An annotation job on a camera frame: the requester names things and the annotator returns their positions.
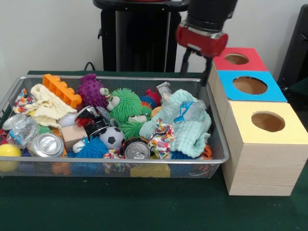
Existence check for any wooden box with three holes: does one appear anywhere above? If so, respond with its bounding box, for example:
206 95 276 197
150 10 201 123
208 47 308 197

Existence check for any mint green cloth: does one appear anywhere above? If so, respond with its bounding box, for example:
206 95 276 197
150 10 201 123
139 89 212 159

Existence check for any cream knitted cloth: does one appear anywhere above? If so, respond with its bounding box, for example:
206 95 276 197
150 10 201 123
30 84 77 129

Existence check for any purple spiky toy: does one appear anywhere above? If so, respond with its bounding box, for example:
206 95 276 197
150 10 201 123
77 73 112 108

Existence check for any black flat panel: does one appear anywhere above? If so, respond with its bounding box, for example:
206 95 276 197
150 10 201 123
276 4 308 84

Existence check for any green fuzzy toy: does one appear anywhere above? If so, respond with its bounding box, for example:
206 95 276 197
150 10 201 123
109 88 143 123

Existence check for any crushed clear plastic bottle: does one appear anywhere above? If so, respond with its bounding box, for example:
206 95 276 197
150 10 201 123
160 95 208 125

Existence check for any orange toy building block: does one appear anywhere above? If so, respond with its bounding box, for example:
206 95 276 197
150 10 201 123
42 74 82 108

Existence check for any blue fuzzy toy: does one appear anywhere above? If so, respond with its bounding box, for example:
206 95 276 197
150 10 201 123
68 136 104 159

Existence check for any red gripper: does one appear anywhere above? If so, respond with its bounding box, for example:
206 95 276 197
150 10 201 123
175 23 229 87

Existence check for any shallow wire mesh bin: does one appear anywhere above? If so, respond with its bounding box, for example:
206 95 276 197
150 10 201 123
0 75 229 179

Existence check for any dark green table cloth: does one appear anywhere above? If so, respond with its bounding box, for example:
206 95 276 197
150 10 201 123
0 70 308 231
286 78 308 97

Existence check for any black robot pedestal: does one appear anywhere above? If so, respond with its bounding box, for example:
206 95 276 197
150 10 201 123
92 0 188 73

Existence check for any small soccer ball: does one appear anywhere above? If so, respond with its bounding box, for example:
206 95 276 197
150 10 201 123
99 127 126 150

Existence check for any silver drink can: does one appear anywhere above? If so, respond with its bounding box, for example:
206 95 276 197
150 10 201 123
26 132 65 158

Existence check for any yellow ball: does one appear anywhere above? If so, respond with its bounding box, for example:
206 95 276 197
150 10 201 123
0 143 22 172

